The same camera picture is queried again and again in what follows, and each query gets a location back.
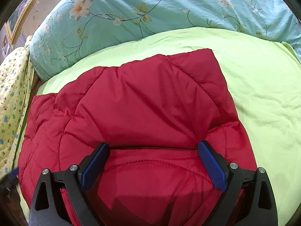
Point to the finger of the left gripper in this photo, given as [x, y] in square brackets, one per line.
[10, 180]

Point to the gold framed landscape painting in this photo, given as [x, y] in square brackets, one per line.
[13, 25]

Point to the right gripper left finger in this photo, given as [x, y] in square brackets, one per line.
[48, 208]

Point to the teal floral quilt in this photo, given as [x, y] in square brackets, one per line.
[75, 29]

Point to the yellow floral blanket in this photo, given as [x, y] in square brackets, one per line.
[17, 74]

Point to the light green bed sheet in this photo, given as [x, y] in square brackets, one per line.
[263, 78]

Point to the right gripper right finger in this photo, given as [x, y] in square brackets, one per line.
[247, 197]

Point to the red puffer jacket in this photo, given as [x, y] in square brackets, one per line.
[153, 114]

